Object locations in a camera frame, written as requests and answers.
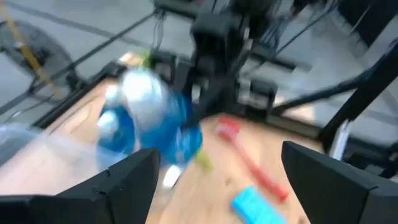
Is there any green handled dish brush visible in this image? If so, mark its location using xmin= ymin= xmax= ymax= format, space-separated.
xmin=194 ymin=151 xmax=215 ymax=174

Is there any blue Dawn dish soap bottle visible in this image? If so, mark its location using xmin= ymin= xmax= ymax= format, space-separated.
xmin=119 ymin=68 xmax=203 ymax=166
xmin=102 ymin=83 xmax=125 ymax=108
xmin=96 ymin=105 xmax=137 ymax=156

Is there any blue cellulose sponge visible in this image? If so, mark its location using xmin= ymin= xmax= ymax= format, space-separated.
xmin=229 ymin=185 xmax=289 ymax=224

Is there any green artificial plant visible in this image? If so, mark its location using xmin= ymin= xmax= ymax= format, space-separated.
xmin=139 ymin=49 xmax=153 ymax=69

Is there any black floor fan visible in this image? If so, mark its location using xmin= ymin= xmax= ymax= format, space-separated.
xmin=0 ymin=20 xmax=75 ymax=85

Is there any red handled dish brush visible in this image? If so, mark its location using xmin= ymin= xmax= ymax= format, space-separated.
xmin=216 ymin=116 xmax=290 ymax=203

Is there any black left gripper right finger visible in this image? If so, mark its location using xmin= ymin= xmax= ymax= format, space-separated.
xmin=281 ymin=141 xmax=398 ymax=224

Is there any clear tapered storage box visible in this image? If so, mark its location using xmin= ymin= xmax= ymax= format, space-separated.
xmin=0 ymin=123 xmax=100 ymax=194

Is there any silver aluminium strip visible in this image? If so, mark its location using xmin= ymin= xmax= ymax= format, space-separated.
xmin=329 ymin=119 xmax=352 ymax=162

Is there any yellow hanging cable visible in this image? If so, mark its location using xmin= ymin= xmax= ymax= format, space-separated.
xmin=0 ymin=2 xmax=65 ymax=100

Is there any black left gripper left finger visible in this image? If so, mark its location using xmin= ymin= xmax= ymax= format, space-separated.
xmin=0 ymin=148 xmax=161 ymax=224

